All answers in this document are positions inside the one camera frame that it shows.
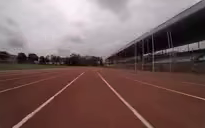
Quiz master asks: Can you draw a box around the red running track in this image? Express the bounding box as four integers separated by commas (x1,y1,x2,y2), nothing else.
0,66,205,128

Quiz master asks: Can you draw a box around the row of trees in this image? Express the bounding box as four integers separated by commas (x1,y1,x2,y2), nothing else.
15,52,104,67

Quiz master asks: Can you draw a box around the low building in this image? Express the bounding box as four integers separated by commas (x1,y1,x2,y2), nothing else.
0,49,18,64

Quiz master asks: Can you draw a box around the green grass field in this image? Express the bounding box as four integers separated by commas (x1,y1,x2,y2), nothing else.
0,62,101,72

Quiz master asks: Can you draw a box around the grandstand building with roof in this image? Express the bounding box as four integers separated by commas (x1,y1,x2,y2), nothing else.
105,0,205,75

